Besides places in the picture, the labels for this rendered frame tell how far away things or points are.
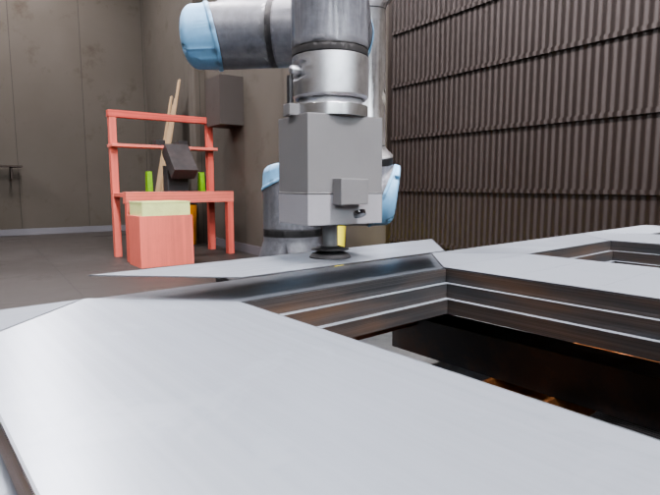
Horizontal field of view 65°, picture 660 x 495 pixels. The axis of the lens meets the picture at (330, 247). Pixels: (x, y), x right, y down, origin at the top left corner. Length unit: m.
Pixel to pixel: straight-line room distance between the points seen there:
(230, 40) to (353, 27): 0.17
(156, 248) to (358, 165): 5.93
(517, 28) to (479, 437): 3.88
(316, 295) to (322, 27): 0.24
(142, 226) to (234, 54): 5.72
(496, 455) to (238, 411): 0.10
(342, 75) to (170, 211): 5.98
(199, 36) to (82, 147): 11.14
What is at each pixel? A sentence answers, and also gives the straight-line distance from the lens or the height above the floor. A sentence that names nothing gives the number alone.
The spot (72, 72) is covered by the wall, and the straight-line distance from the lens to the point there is 11.93.
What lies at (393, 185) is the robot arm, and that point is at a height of 0.95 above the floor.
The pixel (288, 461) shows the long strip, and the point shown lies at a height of 0.86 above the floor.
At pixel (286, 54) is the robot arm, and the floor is 1.10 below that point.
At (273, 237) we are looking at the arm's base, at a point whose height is 0.86.
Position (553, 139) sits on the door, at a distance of 3.73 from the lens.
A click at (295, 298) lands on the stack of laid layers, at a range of 0.45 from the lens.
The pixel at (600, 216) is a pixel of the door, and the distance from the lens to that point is 3.55.
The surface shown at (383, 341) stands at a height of 0.68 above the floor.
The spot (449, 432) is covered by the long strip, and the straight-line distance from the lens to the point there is 0.21.
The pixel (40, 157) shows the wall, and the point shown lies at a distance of 11.65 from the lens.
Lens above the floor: 0.95
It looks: 7 degrees down
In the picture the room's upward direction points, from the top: straight up
